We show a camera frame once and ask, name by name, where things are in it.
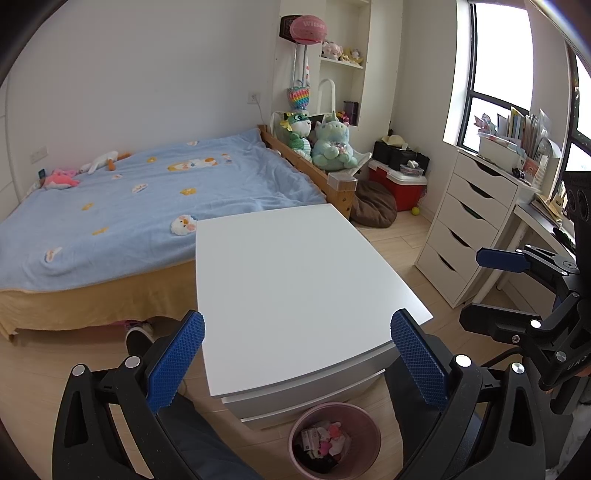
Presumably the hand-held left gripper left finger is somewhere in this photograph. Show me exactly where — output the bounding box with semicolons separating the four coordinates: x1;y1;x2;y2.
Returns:
52;310;206;480

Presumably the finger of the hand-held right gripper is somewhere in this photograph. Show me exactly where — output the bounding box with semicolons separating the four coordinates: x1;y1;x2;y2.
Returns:
459;301;556;345
476;244;581;276

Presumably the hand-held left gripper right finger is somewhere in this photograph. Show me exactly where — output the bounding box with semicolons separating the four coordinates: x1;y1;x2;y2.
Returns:
390;308;549;480

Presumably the pink waste bin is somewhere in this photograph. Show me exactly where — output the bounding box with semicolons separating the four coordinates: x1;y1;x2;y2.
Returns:
288;402;382;478

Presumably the white carton box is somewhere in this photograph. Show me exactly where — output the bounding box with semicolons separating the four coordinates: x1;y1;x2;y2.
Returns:
300;427;326;450

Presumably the black patterned cloth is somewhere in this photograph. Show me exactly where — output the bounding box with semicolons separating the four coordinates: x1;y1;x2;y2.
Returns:
293;443;352;474

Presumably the person's left shoe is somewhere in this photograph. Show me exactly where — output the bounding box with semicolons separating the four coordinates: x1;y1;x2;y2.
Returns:
126;323;155;365

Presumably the white desk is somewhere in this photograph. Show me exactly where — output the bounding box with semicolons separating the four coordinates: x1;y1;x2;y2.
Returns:
496;203;578;296

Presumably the white drawer cabinet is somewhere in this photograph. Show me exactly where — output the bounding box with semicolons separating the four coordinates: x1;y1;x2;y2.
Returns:
414;148;520;309

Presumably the person's left leg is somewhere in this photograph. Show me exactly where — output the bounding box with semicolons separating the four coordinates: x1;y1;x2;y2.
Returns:
157;392;259;480

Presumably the yellow bed sheet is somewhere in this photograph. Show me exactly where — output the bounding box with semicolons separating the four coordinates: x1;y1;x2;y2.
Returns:
0;251;199;342

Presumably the white low table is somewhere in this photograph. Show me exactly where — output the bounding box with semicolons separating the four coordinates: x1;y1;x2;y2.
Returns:
195;203;435;432

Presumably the white organizer box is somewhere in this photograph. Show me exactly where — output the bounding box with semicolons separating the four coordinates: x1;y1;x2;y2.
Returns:
478;131;525;160

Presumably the red cooler box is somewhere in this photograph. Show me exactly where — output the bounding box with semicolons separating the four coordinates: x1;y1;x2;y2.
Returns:
368;159;428;212

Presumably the row of books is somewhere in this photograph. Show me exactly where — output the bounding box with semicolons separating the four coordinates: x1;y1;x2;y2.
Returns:
496;106;552;160

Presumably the brown cushion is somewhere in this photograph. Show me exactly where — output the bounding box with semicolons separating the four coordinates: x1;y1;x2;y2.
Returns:
351;179;399;229

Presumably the black bag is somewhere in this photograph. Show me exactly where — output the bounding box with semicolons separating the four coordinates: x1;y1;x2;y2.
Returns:
372;141;431;172

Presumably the blue printed blanket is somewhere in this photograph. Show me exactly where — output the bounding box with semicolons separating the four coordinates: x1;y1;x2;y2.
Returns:
0;127;328;291

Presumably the wooden bed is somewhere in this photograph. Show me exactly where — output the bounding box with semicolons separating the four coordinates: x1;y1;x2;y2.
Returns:
0;124;358;342

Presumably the teal unicorn plush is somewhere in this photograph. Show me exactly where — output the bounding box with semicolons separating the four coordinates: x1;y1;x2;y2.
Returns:
311;111;358;169

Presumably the window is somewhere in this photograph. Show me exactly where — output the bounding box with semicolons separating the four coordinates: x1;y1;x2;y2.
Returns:
443;0;591;185

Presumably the white goose plush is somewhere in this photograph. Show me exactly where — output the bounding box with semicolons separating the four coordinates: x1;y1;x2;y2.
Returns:
79;150;132;175

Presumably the pink plush toy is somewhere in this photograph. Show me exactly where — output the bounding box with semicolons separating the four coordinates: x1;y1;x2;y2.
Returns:
41;168;80;190

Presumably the green dinosaur plush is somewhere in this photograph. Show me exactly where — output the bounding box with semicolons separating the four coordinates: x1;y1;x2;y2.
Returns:
279;111;315;162

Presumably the white loop lamp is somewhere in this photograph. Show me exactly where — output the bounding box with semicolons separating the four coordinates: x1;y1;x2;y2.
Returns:
316;78;337;116

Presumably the rainbow pop bag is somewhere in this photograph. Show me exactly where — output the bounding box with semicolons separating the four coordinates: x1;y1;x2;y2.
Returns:
288;44;312;112

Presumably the pink basketball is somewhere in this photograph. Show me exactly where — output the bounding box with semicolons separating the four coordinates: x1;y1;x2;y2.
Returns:
288;15;329;44

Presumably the white wall shelf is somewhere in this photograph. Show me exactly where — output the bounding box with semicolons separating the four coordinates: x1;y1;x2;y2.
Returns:
320;56;365;70

